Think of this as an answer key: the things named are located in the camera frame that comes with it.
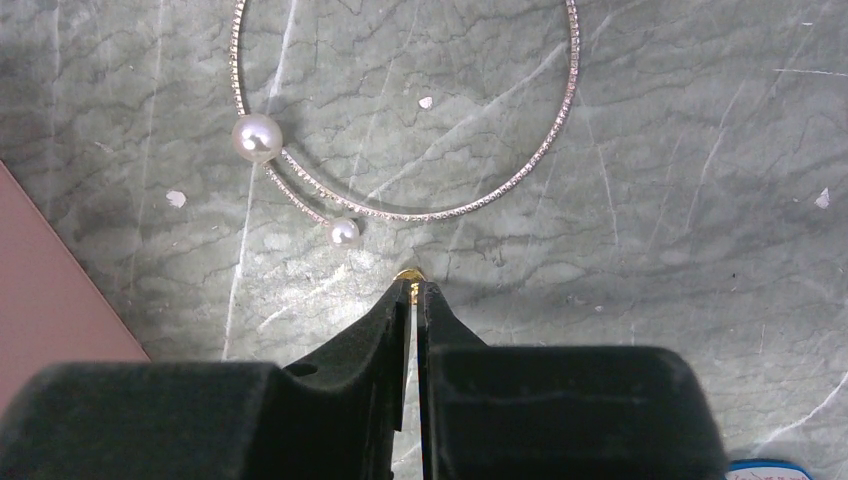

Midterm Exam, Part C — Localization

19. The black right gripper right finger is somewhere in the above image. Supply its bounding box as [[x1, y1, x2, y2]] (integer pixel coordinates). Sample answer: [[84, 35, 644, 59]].
[[416, 282, 728, 479]]

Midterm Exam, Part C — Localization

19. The pink jewelry box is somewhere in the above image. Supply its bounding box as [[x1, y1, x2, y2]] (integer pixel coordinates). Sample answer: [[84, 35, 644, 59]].
[[1, 167, 149, 408]]

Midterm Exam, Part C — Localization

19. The gold heart earring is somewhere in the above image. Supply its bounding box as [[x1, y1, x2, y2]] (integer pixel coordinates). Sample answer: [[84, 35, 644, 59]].
[[393, 268, 426, 305]]

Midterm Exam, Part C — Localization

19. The silver pearl bangle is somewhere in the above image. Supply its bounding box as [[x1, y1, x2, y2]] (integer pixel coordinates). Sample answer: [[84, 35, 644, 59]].
[[228, 1, 581, 248]]

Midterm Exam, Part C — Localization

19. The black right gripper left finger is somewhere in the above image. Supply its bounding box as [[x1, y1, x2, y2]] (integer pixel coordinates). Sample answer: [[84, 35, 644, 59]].
[[1, 280, 411, 479]]

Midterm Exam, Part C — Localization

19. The blue right scraper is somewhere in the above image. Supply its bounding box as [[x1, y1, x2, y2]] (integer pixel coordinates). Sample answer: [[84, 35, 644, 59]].
[[725, 459, 813, 480]]

